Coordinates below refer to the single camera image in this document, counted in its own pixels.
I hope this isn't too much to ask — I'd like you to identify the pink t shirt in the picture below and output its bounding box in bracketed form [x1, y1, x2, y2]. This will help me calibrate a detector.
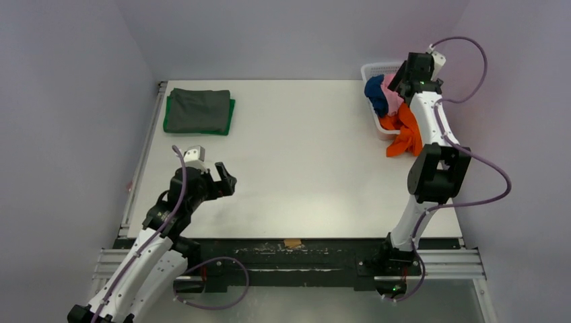
[380, 73, 404, 116]

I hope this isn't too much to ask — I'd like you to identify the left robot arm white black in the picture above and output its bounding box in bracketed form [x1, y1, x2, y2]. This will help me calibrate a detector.
[67, 162, 237, 322]

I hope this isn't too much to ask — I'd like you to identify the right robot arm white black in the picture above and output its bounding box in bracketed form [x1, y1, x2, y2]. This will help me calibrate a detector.
[374, 52, 471, 274]

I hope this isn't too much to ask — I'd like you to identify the white plastic basket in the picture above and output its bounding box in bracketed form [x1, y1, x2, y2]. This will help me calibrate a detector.
[360, 61, 450, 141]

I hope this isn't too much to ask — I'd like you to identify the navy blue t shirt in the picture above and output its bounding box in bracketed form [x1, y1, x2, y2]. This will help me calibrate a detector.
[364, 75, 389, 118]

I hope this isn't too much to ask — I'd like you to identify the orange t shirt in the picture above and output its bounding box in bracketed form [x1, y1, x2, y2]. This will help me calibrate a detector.
[378, 103, 424, 157]

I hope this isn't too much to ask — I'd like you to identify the folded grey t shirt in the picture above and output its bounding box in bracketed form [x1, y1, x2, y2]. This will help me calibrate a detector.
[162, 88, 236, 136]

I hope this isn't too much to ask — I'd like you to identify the folded green t shirt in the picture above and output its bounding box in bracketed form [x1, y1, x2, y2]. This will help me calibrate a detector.
[162, 96, 236, 136]

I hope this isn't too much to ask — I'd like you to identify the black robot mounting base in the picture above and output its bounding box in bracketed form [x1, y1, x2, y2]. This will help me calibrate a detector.
[170, 238, 461, 297]

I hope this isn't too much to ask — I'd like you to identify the brown tape piece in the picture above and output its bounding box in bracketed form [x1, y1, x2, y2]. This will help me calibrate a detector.
[283, 239, 303, 249]

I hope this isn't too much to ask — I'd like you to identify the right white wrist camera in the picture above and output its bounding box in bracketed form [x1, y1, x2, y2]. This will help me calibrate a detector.
[426, 44, 446, 74]

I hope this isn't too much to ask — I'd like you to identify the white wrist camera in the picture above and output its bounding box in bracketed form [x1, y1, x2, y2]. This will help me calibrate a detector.
[426, 44, 446, 74]
[183, 145, 207, 173]

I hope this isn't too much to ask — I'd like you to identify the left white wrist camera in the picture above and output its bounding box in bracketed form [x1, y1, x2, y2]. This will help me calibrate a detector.
[183, 145, 207, 173]

